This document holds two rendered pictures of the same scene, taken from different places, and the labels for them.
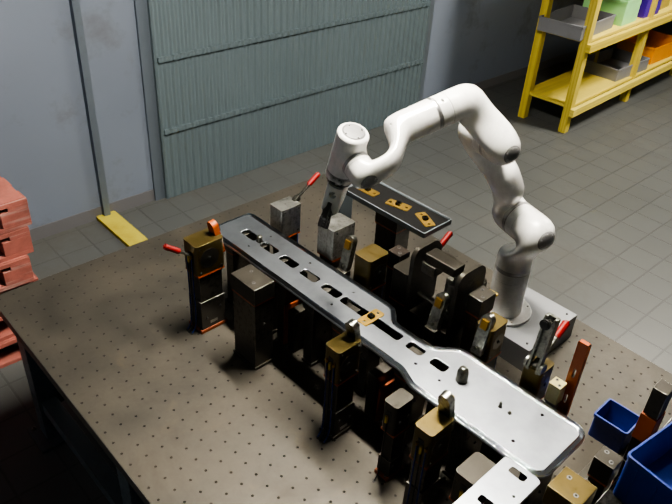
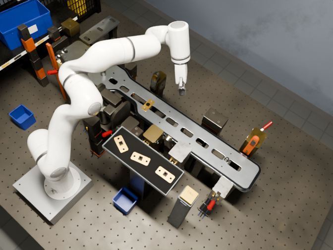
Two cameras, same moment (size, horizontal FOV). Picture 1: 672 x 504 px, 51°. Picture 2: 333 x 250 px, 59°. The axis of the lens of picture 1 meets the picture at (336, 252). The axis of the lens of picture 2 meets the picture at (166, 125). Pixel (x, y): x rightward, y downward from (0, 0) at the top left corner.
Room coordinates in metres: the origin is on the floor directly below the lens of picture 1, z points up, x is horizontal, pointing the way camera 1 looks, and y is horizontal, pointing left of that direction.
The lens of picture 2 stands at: (2.56, -0.27, 2.39)
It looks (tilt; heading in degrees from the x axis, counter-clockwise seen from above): 59 degrees down; 163
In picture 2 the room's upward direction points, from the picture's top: 11 degrees clockwise
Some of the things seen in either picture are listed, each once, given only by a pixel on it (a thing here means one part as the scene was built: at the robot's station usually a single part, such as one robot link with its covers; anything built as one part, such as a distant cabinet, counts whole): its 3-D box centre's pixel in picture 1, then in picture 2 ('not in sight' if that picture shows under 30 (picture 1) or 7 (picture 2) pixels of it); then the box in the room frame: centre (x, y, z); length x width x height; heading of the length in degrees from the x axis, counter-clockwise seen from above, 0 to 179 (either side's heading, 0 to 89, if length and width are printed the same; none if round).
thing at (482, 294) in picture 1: (470, 348); not in sight; (1.62, -0.43, 0.91); 0.07 x 0.05 x 0.42; 136
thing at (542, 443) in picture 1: (364, 316); (151, 106); (1.63, -0.10, 1.00); 1.38 x 0.22 x 0.02; 46
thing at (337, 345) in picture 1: (336, 390); (158, 93); (1.44, -0.03, 0.87); 0.12 x 0.07 x 0.35; 136
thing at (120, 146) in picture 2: (425, 218); (121, 143); (1.94, -0.28, 1.17); 0.08 x 0.04 x 0.01; 21
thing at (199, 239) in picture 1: (202, 283); (246, 150); (1.89, 0.44, 0.88); 0.14 x 0.09 x 0.36; 136
